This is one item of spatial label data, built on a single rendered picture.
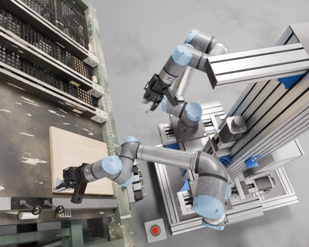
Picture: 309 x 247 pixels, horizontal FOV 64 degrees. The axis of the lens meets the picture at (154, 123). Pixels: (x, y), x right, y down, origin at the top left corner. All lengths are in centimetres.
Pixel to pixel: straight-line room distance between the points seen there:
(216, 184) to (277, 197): 177
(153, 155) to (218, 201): 33
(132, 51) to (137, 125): 111
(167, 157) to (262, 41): 317
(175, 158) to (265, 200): 172
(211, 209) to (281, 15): 389
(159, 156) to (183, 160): 10
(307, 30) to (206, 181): 63
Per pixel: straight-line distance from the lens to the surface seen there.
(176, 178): 247
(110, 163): 101
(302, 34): 98
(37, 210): 113
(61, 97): 159
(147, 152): 109
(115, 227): 173
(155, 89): 109
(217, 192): 99
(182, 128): 169
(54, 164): 143
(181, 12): 408
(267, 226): 290
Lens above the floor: 260
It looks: 65 degrees down
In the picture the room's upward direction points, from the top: 7 degrees clockwise
